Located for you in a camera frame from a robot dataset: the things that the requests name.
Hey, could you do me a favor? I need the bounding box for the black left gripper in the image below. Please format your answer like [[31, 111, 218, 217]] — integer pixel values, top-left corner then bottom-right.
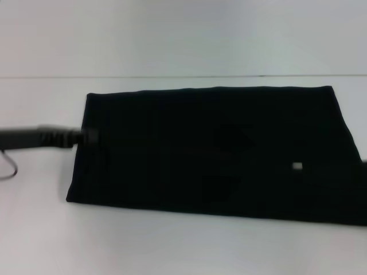
[[0, 124, 100, 151]]

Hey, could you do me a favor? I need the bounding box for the black shirt with FREE print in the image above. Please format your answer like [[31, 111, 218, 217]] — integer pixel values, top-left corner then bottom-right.
[[65, 85, 367, 229]]

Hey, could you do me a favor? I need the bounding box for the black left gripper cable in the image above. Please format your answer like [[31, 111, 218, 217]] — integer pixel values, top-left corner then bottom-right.
[[0, 149, 18, 180]]

